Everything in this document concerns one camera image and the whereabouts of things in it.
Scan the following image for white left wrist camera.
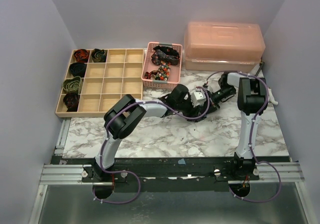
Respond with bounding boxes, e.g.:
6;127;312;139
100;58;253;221
190;90;207;107

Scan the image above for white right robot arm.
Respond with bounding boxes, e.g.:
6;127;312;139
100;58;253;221
208;71;269;162

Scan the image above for olive green rolled tie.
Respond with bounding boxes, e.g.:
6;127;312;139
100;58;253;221
62;76;83;94

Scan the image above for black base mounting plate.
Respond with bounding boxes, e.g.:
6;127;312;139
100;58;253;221
49;155;260;193

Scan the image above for pink plastic basket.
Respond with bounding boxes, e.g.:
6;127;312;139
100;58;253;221
141;42;183;90

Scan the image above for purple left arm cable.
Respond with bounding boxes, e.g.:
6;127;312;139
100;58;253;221
92;85;211;205

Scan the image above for green dark rolled tie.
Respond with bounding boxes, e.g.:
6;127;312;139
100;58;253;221
91;48;108;63

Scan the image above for wooden compartment tray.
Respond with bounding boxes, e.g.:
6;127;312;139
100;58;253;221
55;48;145;118

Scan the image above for red black rolled tie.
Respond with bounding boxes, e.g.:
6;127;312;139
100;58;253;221
73;49;90;63

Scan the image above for colourful patterned tie in basket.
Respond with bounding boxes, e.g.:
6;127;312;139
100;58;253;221
142;64;171;81

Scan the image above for aluminium rail frame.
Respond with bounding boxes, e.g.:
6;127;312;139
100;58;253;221
30;118;317;224

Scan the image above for navy rolled tie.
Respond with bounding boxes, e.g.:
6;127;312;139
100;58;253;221
69;62;87;78

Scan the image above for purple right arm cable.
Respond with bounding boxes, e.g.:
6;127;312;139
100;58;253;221
206;70;282;203

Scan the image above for dark floral tie in basket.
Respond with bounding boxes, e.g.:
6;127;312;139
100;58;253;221
151;45;180;66

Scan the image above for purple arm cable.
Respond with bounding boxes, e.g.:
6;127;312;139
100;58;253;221
206;70;282;203
92;85;211;205

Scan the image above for navy floral tie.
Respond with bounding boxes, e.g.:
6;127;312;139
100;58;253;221
186;103;220;123

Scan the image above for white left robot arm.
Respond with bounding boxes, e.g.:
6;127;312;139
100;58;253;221
93;84;201;182

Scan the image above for pink translucent storage box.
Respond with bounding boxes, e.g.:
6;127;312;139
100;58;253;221
184;21;266;73

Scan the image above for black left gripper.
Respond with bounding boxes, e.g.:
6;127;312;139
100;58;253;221
175;95;201;122

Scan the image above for dark red rolled tie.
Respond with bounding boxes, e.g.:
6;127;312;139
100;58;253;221
63;93;80;112

